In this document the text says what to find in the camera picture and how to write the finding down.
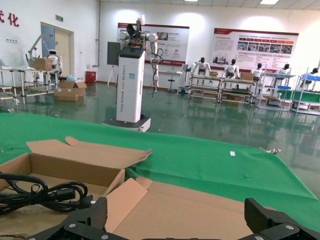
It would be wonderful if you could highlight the closed brown cardboard carton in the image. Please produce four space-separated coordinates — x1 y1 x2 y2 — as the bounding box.
32 57 54 72

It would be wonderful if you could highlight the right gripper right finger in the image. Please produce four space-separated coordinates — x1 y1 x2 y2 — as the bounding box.
244 197 320 240

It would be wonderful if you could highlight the pipe frame workbench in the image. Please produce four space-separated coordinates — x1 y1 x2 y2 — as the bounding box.
188 73 223 101
290 73 320 114
219 76 259 104
256 70 294 110

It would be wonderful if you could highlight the open cardboard carton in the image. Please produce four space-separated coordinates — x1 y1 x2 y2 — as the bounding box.
57 79 88 98

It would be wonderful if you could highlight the cardboard box with oval hole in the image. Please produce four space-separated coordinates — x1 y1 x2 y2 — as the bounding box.
0 136 153 240

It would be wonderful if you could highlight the black power cable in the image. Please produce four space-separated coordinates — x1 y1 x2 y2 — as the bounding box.
0 171 97 216

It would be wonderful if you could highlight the black panel on stand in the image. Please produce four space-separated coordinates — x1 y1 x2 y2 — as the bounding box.
106 41 121 87

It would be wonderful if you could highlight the red bin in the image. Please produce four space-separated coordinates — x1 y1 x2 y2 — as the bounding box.
85 70 97 84

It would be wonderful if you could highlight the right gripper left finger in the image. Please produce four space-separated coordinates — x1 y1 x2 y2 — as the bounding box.
24 196 111 240

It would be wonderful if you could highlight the white pipe frame table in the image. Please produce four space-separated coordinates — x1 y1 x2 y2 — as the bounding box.
0 66 61 106

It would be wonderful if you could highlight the beige door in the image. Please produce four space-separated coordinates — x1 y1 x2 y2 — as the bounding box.
54 26 75 79

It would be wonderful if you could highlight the wide red framed poster board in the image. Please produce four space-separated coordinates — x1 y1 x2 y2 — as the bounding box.
211 27 300 69

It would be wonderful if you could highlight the silver metal cloth clip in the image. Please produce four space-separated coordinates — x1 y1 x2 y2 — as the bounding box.
259 147 282 154

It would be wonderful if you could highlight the white desk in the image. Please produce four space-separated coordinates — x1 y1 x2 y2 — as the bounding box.
158 70 185 96

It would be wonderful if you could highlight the green table cloth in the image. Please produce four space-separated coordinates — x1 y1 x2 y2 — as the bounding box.
0 112 320 235

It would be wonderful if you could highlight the cardboard box with round hole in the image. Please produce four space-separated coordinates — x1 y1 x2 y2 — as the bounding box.
103 176 278 240

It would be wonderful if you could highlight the white tower robot body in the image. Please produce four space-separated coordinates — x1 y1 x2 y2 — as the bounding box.
102 14 152 132

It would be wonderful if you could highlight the small white humanoid robot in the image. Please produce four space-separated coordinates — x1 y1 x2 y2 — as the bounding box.
46 49 63 76

